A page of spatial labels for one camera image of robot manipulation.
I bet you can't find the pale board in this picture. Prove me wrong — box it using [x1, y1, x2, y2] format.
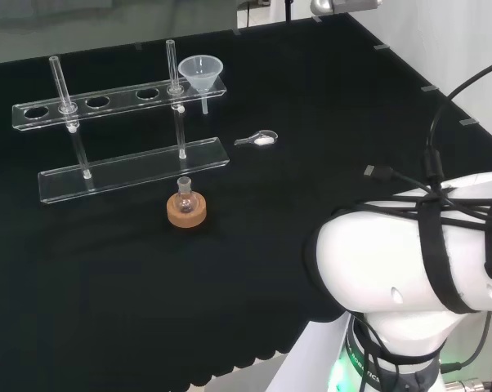
[265, 314, 353, 392]

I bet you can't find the long black cable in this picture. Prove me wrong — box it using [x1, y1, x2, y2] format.
[424, 56, 492, 189]

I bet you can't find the black cloth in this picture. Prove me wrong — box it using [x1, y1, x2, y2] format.
[0, 11, 492, 389]

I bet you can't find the transparent acrylic funnel stand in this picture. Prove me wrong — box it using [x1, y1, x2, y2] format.
[11, 38, 231, 205]

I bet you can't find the grey metal fixture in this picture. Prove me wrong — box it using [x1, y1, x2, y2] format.
[310, 0, 384, 15]

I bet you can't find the small glass round-bottom flask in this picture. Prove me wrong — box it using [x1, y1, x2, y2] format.
[177, 176, 197, 215]

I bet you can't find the black cable with plug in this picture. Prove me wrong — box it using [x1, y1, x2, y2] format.
[363, 164, 431, 193]

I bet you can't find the clear plastic funnel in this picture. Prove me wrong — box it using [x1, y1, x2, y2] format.
[177, 56, 224, 116]

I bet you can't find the cork ring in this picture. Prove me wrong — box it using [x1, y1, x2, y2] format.
[166, 191, 210, 229]

